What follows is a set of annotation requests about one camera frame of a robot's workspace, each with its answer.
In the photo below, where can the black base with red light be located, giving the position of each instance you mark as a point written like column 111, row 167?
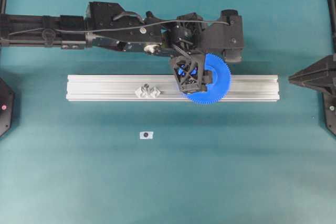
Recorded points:
column 6, row 107

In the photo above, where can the white bracket above upper shaft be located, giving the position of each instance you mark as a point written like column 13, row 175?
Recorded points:
column 141, row 92

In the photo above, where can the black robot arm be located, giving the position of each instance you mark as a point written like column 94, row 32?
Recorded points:
column 106, row 25

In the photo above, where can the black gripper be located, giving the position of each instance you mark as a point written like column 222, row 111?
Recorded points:
column 224, row 38

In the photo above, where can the large blue gear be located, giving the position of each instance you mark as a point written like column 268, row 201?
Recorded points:
column 221, row 80

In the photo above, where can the white bracket below upper shaft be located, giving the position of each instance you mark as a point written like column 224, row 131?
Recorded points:
column 153, row 92

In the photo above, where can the silver aluminium extrusion rail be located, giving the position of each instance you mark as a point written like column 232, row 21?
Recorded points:
column 85, row 87

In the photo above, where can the small white camera tag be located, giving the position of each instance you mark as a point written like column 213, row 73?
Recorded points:
column 147, row 135

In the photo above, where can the black second arm gripper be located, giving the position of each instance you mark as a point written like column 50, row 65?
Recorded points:
column 320, row 76

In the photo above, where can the black frame post right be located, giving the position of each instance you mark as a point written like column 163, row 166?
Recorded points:
column 331, row 6

